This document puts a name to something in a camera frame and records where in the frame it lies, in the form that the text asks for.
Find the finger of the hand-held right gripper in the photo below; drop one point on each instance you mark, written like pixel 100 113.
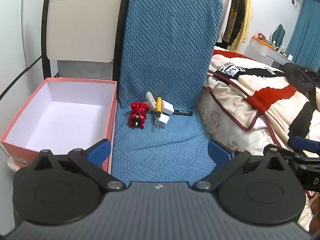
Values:
pixel 306 143

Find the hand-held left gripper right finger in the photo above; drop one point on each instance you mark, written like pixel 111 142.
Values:
pixel 218 153

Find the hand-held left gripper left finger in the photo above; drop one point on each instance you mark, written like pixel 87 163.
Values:
pixel 100 151

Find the pink cardboard box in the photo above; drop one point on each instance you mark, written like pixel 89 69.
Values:
pixel 62 120

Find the black rectangular stick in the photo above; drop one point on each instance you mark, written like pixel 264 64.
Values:
pixel 183 113

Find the white charger plug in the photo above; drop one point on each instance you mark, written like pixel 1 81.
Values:
pixel 163 121
pixel 168 107

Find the white fuzzy hair clip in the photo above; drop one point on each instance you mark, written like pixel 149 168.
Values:
pixel 150 100

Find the yellow screwdriver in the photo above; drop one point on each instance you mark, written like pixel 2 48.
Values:
pixel 158 105

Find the floral bed sheet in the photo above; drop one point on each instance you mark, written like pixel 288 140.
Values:
pixel 215 120

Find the white red black plush blanket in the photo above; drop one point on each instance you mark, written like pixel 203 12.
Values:
pixel 262 97

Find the black garment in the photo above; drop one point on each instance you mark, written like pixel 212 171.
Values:
pixel 300 73

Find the white dresser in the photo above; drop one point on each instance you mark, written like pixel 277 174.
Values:
pixel 262 52

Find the blue quilted mat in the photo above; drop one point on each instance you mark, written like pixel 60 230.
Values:
pixel 170 55

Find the blue curtain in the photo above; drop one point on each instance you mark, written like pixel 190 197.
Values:
pixel 307 30

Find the red white figurine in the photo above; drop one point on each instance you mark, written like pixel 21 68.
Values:
pixel 260 35

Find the beige cardboard panel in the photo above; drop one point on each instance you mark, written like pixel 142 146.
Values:
pixel 82 25

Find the row of hanging clothes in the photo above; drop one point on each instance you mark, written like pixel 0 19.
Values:
pixel 235 12

